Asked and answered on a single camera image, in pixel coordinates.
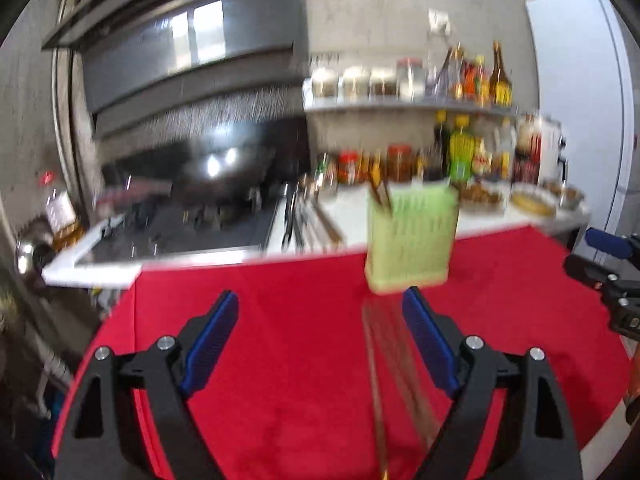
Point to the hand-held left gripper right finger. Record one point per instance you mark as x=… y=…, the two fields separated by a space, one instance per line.
x=430 y=345

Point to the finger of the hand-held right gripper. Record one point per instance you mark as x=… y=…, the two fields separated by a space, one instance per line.
x=607 y=243
x=585 y=267

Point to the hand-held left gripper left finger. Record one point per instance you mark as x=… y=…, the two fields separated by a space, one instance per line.
x=210 y=345

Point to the green plastic utensil holder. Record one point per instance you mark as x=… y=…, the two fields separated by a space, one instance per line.
x=415 y=240

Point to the bunch of wooden chopsticks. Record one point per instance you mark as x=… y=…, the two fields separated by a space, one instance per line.
x=381 y=196

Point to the clear cup with utensils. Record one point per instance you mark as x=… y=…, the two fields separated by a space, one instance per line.
x=439 y=77

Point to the steel bowl with food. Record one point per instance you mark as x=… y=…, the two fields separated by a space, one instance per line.
x=567 y=195

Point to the yellow oval dish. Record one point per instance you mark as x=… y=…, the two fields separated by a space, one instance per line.
x=532 y=200

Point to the red tablecloth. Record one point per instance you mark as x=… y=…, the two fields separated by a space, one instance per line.
x=300 y=335

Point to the gas stove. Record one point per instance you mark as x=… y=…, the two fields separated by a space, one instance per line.
x=175 y=235

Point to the plate of cooked food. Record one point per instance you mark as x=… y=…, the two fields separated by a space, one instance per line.
x=480 y=196

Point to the white plastic jug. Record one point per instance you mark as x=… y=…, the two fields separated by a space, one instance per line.
x=505 y=150

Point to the oil jug red label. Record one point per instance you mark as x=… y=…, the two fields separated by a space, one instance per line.
x=483 y=157

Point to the pile of metal cutlery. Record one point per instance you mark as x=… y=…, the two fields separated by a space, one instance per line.
x=307 y=220

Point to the white refrigerator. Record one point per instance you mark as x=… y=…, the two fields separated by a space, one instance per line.
x=580 y=85

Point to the green plastic bottle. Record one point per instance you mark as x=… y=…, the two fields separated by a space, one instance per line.
x=461 y=152

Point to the steel wok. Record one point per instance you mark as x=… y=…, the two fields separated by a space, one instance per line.
x=220 y=170

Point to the chili sauce jar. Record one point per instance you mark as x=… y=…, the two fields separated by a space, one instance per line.
x=401 y=164

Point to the dark soy sauce bottle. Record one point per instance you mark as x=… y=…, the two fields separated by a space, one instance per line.
x=442 y=145

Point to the dark bottle yellow label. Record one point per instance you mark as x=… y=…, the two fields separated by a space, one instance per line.
x=500 y=85

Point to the red-lid sauce jar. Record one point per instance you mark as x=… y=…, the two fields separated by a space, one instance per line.
x=348 y=167

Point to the large cooking oil bottle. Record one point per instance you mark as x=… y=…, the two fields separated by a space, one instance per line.
x=62 y=215

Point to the steel pot lid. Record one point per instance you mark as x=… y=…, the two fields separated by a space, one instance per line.
x=32 y=250

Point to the red-label oil bottle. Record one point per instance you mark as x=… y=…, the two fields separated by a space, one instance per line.
x=473 y=80

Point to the red-lid glass jar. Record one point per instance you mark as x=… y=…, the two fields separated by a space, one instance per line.
x=411 y=80

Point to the white-lid spice jar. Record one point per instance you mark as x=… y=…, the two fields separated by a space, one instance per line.
x=383 y=84
x=355 y=83
x=325 y=82

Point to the steel range hood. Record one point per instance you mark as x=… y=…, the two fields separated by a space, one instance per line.
x=175 y=50

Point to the white wall socket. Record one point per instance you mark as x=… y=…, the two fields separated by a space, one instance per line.
x=439 y=21

